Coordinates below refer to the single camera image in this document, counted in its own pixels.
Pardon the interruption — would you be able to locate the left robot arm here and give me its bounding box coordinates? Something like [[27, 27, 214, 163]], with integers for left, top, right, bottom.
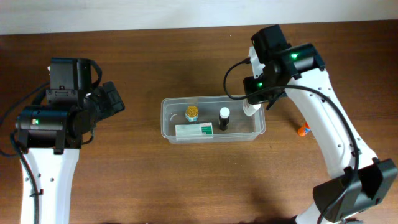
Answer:
[[10, 58, 125, 223]]

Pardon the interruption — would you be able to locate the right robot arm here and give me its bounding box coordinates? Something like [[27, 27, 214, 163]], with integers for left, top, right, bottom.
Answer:
[[243, 25, 397, 223]]

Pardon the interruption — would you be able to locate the small jar gold lid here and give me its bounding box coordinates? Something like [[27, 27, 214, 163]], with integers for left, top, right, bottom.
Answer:
[[185, 105, 199, 122]]

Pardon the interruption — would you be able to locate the orange tube white cap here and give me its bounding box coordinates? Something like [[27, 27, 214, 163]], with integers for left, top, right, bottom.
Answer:
[[297, 122, 311, 136]]

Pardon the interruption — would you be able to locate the clear plastic container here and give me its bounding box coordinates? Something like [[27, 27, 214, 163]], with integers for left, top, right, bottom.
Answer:
[[160, 96, 266, 144]]

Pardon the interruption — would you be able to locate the dark bottle white cap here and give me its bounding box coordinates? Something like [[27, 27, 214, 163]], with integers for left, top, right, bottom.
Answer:
[[219, 107, 230, 131]]

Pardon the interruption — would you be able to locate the white green medicine box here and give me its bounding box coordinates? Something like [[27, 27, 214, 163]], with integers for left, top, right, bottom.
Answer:
[[175, 123, 213, 138]]

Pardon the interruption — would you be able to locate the white spray bottle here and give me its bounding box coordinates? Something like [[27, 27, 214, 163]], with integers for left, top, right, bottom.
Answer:
[[243, 99, 261, 117]]

